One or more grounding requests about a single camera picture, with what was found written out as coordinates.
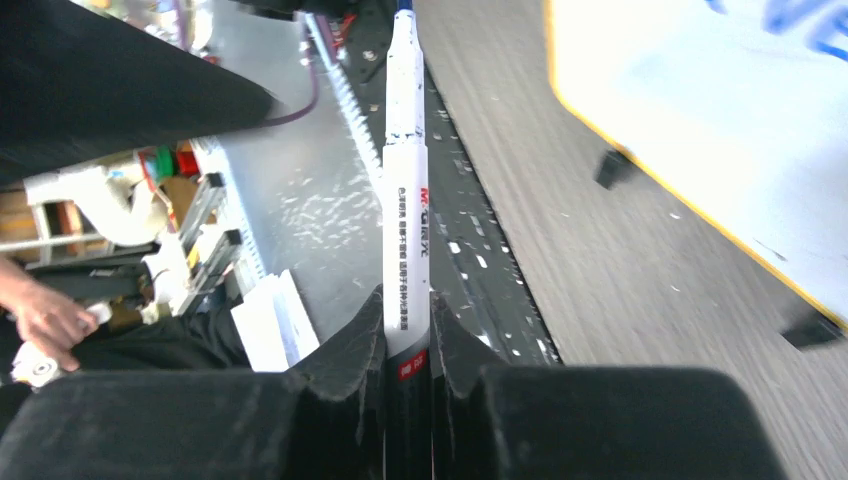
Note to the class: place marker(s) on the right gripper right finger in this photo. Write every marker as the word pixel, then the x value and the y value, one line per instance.
pixel 496 420

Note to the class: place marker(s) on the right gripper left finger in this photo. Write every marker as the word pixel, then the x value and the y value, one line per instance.
pixel 316 420

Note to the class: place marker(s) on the blue capped whiteboard marker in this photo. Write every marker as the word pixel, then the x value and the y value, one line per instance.
pixel 406 257

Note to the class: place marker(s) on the yellow framed whiteboard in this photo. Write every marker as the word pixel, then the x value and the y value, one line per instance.
pixel 739 109

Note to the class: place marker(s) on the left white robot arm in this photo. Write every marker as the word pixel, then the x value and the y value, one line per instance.
pixel 76 86

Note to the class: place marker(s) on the person bare hand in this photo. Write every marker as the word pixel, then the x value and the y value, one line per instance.
pixel 46 318

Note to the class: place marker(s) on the white paper booklet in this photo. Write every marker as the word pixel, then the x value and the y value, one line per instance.
pixel 273 325

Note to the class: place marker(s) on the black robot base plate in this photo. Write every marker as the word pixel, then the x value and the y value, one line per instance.
pixel 472 266

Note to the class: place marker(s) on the white slotted cable duct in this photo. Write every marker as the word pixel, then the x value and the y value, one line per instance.
pixel 347 100

